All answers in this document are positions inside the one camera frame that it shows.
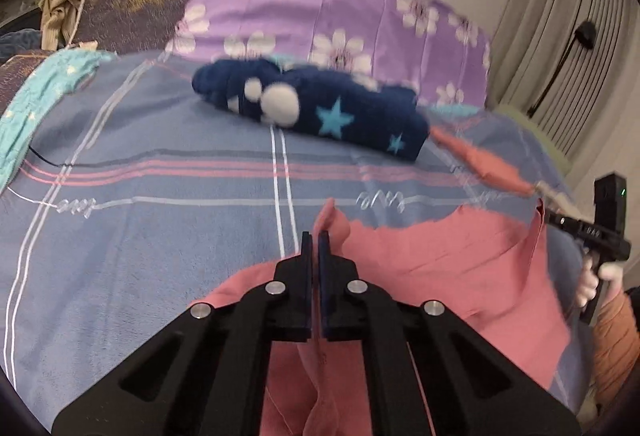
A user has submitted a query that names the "beige clothes pile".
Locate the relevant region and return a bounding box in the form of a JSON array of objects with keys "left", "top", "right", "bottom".
[{"left": 39, "top": 0, "right": 82, "bottom": 51}]

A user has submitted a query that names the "black floor lamp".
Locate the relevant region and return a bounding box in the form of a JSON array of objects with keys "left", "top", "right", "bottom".
[{"left": 526, "top": 19, "right": 598, "bottom": 118}]

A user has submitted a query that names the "navy star fleece garment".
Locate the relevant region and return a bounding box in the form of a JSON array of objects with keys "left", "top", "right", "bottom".
[{"left": 192, "top": 57, "right": 430, "bottom": 161}]

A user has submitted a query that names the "beige curtain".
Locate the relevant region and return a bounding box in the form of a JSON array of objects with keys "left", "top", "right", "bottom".
[{"left": 488, "top": 0, "right": 634, "bottom": 163}]

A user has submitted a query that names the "purple floral pillow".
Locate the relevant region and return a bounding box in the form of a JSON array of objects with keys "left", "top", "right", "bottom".
[{"left": 166, "top": 0, "right": 490, "bottom": 107}]

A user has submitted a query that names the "green blanket edge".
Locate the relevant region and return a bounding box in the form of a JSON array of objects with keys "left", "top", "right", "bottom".
[{"left": 494, "top": 104, "right": 572, "bottom": 175}]

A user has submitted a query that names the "white gloved right hand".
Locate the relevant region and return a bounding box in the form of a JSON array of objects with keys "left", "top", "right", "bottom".
[{"left": 575, "top": 252, "right": 624, "bottom": 309}]

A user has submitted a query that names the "teal patterned quilt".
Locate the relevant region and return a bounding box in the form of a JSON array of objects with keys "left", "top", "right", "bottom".
[{"left": 1, "top": 48, "right": 117, "bottom": 191}]

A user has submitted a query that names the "blue striped bed sheet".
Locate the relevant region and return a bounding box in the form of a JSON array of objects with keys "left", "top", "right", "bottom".
[{"left": 1, "top": 52, "right": 591, "bottom": 435}]

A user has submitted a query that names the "pink long-sleeve shirt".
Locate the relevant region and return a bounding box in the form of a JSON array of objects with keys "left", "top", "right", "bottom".
[{"left": 188, "top": 125, "right": 574, "bottom": 436}]

